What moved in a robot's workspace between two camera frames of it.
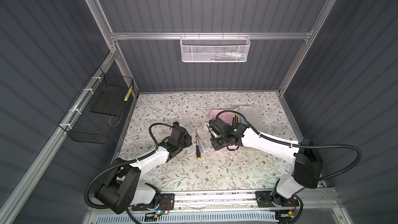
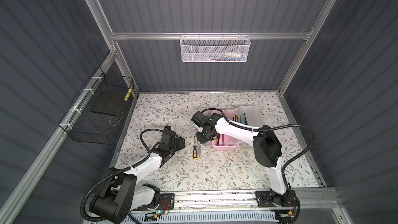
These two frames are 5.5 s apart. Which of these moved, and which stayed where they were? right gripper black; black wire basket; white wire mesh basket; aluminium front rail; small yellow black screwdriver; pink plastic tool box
Moved: right gripper black; small yellow black screwdriver
Stayed: white wire mesh basket; aluminium front rail; pink plastic tool box; black wire basket
